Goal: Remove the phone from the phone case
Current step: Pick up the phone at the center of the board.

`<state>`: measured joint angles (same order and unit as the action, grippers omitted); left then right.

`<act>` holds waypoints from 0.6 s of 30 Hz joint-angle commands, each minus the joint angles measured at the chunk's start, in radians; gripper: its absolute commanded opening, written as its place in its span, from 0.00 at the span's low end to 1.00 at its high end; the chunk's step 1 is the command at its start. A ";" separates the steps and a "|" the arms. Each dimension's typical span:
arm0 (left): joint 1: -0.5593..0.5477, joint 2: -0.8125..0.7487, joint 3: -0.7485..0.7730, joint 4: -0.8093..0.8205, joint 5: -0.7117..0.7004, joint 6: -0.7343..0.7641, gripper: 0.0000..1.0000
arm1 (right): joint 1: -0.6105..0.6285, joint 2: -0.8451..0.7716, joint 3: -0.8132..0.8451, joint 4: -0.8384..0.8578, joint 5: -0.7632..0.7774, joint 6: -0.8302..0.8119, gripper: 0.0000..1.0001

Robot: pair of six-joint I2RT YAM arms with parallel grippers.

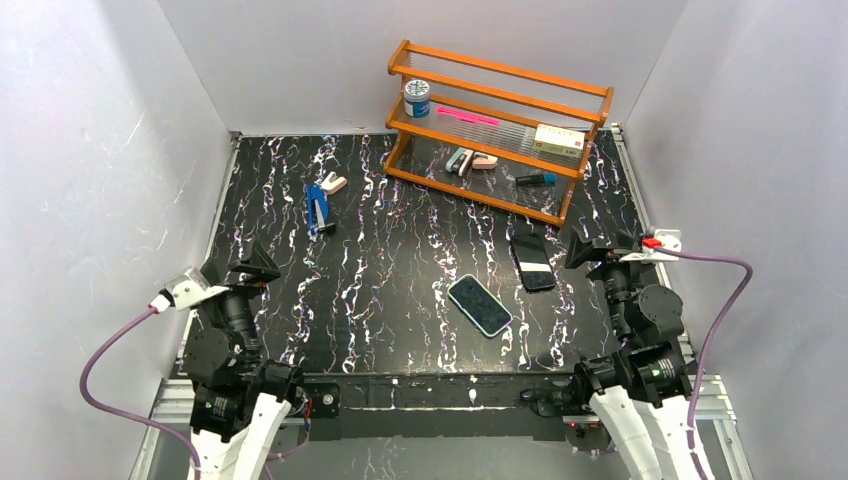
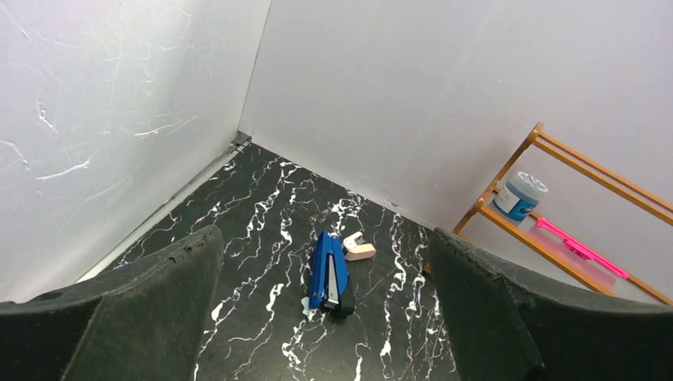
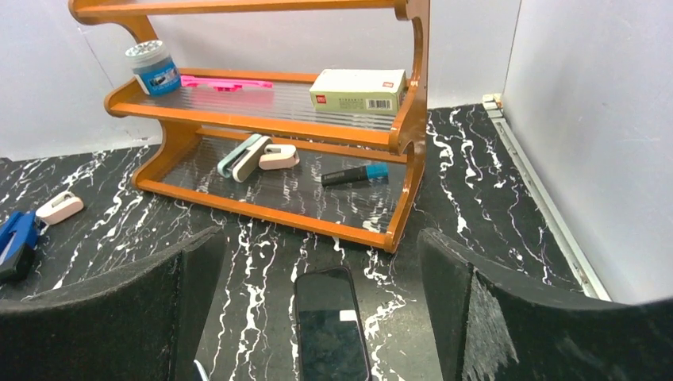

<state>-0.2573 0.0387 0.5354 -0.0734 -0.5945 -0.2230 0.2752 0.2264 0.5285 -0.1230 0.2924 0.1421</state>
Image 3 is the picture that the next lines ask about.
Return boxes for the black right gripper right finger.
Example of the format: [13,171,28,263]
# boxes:
[418,229,672,380]

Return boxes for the blue and black stapler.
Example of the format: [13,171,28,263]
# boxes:
[1,211,40,284]

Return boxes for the blue jar with lid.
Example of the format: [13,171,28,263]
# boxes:
[125,40,182,96]

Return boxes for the black smartphone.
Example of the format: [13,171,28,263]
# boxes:
[294,266,372,380]

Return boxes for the black and blue marker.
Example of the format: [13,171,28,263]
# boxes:
[321,163,389,187]

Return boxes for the green and white box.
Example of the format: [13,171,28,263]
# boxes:
[310,69,406,116]

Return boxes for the orange wooden shelf rack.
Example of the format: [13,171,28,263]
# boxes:
[68,1,431,253]

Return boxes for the metal rail at wall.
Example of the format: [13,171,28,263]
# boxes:
[482,94,613,302]

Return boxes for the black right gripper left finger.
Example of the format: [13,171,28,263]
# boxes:
[1,226,227,380]

